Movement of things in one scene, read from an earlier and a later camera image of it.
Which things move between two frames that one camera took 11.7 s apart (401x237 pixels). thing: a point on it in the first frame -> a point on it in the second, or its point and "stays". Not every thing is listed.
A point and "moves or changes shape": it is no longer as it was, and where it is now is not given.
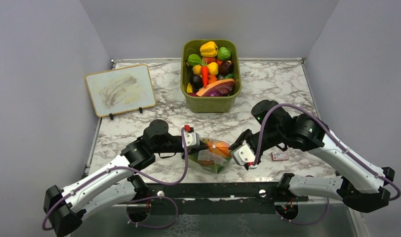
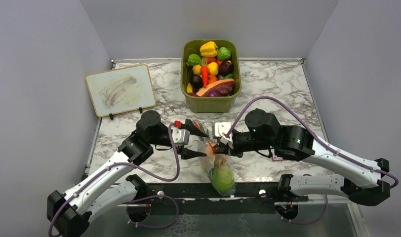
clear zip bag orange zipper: (215, 158) moves or changes shape
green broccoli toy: (223, 53) stays
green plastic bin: (224, 104) stays
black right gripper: (245, 137) -> (228, 149)
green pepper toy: (194, 59) stays
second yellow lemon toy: (213, 67) stays
